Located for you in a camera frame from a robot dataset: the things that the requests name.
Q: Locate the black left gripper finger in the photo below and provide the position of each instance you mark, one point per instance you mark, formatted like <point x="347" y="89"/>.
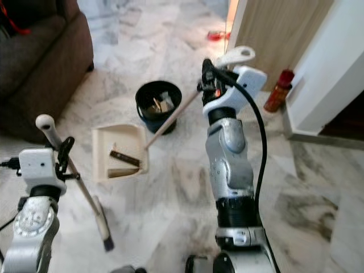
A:
<point x="65" y="152"/>

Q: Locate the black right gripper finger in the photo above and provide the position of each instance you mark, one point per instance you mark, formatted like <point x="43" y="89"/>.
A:
<point x="207" y="69"/>

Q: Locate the beige broom with dark bristles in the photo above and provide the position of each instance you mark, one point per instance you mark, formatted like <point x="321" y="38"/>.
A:
<point x="91" y="205"/>

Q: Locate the tan paper scrap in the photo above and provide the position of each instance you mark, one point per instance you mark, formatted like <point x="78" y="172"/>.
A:
<point x="123" y="172"/>

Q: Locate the dark brown wrapper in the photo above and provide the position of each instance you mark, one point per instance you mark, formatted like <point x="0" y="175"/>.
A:
<point x="125" y="158"/>

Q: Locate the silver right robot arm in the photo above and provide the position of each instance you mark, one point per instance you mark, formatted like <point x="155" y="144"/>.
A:
<point x="227" y="159"/>

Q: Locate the small red floor object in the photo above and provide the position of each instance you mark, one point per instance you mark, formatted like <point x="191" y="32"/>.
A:
<point x="218" y="36"/>

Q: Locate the black waste bin blue base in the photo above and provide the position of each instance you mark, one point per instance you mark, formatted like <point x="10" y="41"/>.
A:
<point x="159" y="120"/>

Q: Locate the red orange bottle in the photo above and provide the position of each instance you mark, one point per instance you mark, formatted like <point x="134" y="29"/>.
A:
<point x="278" y="94"/>

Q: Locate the light wooden door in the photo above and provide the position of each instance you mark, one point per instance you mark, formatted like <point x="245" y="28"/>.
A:
<point x="284" y="31"/>

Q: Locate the brown fabric sofa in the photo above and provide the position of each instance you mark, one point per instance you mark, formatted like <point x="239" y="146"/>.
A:
<point x="40" y="68"/>

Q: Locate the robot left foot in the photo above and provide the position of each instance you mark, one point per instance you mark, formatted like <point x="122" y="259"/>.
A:
<point x="128" y="269"/>

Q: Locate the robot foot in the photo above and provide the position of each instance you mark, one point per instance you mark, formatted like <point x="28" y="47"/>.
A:
<point x="128" y="269"/>
<point x="198" y="264"/>

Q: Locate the red ribbon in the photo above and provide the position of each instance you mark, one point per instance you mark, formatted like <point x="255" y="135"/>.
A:
<point x="12" y="21"/>

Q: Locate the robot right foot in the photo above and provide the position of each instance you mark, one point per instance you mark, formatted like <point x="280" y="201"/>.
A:
<point x="198" y="264"/>

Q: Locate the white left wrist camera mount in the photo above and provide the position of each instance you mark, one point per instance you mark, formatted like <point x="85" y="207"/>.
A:
<point x="41" y="169"/>

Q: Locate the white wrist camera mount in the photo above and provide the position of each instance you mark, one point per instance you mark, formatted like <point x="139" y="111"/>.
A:
<point x="244" y="85"/>
<point x="41" y="169"/>

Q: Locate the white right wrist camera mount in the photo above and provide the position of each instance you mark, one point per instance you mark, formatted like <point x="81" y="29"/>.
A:
<point x="244" y="85"/>

